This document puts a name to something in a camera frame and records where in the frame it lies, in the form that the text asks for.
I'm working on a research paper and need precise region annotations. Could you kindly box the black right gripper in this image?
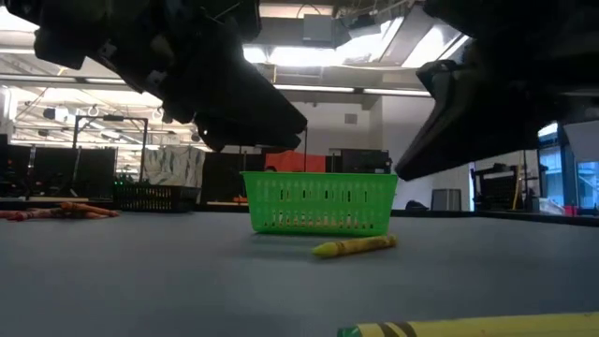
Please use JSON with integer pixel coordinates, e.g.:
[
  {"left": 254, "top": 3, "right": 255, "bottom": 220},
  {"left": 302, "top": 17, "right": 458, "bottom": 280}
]
[{"left": 395, "top": 41, "right": 562, "bottom": 183}]

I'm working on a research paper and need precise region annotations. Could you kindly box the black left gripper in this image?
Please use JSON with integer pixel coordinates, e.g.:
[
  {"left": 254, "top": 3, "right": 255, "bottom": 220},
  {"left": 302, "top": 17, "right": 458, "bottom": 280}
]
[{"left": 35, "top": 0, "right": 308, "bottom": 154}]

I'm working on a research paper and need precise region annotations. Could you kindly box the yellow green crayon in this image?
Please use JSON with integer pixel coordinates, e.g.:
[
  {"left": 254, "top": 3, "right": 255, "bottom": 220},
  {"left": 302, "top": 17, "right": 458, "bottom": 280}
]
[{"left": 312, "top": 233, "right": 399, "bottom": 259}]

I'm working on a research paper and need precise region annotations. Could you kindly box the black partition panel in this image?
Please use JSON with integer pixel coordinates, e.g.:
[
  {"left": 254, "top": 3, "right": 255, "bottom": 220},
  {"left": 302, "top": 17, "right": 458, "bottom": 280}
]
[
  {"left": 199, "top": 149, "right": 266, "bottom": 205},
  {"left": 0, "top": 143, "right": 118, "bottom": 198}
]

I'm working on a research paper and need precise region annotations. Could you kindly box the black cart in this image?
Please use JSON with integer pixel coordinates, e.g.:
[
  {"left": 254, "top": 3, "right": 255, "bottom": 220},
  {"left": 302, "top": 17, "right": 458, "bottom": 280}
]
[{"left": 472, "top": 161, "right": 539, "bottom": 212}]

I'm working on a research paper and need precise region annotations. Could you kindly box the orange red panel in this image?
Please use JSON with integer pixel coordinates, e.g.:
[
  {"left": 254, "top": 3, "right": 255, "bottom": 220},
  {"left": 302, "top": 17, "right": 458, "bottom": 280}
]
[{"left": 263, "top": 150, "right": 328, "bottom": 173}]

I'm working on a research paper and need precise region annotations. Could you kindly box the grey waste bin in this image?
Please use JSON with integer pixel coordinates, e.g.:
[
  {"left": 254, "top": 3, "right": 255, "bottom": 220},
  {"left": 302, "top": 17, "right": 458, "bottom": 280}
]
[{"left": 429, "top": 187, "right": 463, "bottom": 212}]

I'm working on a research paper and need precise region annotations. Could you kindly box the black tripod stand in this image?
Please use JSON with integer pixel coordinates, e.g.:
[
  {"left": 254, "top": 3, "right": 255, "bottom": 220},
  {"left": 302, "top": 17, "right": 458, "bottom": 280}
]
[{"left": 519, "top": 150, "right": 533, "bottom": 212}]

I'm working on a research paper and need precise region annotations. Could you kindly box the crumpled grey white sheet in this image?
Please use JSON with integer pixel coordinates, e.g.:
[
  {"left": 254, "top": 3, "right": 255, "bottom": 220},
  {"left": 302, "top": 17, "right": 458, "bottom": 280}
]
[{"left": 141, "top": 145, "right": 207, "bottom": 188}]

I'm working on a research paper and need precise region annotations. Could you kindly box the ceiling strip light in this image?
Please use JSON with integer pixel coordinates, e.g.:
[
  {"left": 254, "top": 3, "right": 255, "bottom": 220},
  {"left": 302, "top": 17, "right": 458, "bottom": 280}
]
[{"left": 273, "top": 82, "right": 431, "bottom": 98}]

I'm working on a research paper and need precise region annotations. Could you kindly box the black equipment case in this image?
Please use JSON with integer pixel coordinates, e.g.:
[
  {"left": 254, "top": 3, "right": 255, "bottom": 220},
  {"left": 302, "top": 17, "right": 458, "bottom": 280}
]
[{"left": 329, "top": 148, "right": 393, "bottom": 175}]

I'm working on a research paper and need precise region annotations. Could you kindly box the white plastic bag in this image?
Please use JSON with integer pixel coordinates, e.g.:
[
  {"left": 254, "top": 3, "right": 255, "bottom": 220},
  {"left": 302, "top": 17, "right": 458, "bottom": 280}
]
[{"left": 537, "top": 196, "right": 566, "bottom": 216}]

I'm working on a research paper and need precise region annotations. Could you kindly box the green plastic basket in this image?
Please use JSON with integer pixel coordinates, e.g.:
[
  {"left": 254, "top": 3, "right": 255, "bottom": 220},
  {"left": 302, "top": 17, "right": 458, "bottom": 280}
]
[{"left": 241, "top": 170, "right": 400, "bottom": 238}]

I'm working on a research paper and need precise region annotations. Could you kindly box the black plastic basket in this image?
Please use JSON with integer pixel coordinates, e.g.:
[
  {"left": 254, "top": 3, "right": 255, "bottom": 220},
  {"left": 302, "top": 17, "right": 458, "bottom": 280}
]
[{"left": 110, "top": 181, "right": 201, "bottom": 214}]

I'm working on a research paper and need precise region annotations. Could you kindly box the grey ceiling box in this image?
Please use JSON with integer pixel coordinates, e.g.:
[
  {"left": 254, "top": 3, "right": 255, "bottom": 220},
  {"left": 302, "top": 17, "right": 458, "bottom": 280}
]
[{"left": 301, "top": 13, "right": 351, "bottom": 49}]

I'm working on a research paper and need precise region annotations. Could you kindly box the black metal frame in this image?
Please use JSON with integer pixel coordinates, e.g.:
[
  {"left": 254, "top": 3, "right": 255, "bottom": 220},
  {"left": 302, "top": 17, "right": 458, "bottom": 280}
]
[
  {"left": 238, "top": 128, "right": 310, "bottom": 174},
  {"left": 71, "top": 114, "right": 150, "bottom": 184}
]

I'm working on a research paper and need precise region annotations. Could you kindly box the yellow hanging cable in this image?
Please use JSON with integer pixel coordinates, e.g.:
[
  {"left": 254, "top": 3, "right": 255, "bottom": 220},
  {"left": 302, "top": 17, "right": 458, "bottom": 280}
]
[{"left": 511, "top": 163, "right": 525, "bottom": 212}]

